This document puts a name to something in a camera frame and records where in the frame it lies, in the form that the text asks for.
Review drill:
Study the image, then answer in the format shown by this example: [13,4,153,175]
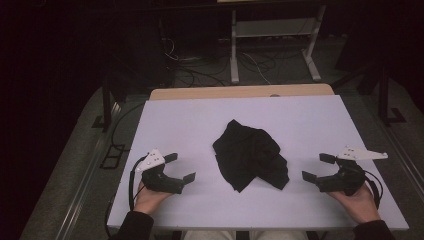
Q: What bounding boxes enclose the white metal stand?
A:
[229,4,328,84]

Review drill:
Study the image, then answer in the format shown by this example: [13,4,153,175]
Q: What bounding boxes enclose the person's right leg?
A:
[249,230,309,240]

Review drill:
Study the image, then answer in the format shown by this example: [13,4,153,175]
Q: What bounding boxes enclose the person's left hand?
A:
[133,179,173,216]

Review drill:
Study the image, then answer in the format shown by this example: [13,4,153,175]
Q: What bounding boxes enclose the person's right hand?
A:
[328,183,382,224]

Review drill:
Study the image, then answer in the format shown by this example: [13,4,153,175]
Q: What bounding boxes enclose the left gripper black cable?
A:
[128,154,149,212]

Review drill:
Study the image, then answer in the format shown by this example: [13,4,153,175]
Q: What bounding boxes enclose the person's left leg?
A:
[183,230,237,240]

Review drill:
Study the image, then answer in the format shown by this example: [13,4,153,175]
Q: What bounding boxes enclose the wooden table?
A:
[148,83,335,102]

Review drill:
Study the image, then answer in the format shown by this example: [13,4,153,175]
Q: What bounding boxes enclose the white board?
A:
[106,94,410,232]

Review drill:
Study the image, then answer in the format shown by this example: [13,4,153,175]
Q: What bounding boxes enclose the tangle of floor cables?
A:
[161,36,278,88]

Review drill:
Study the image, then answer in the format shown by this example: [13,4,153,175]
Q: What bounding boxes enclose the black metal stand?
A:
[333,63,408,127]
[91,79,116,133]

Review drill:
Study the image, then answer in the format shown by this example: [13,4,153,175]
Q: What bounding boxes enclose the black pants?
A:
[212,119,290,194]

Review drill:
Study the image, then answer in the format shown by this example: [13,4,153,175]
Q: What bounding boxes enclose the metal floor rail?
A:
[54,103,123,240]
[376,116,424,188]

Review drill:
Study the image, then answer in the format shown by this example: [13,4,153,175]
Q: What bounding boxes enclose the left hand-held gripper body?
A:
[134,148,185,195]

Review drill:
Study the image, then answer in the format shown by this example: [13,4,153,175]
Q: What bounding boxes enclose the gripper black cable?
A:
[363,169,384,210]
[128,154,149,212]

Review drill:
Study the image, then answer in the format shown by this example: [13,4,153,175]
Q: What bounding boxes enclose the person's leg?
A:
[183,230,237,240]
[249,230,309,240]

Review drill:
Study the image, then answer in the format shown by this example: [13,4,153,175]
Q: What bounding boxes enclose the black floor cable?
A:
[109,101,148,153]

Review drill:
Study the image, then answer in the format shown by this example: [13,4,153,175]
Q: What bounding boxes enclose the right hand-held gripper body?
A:
[314,145,389,197]

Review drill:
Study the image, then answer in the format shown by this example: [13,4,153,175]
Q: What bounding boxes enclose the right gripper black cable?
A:
[363,169,384,210]

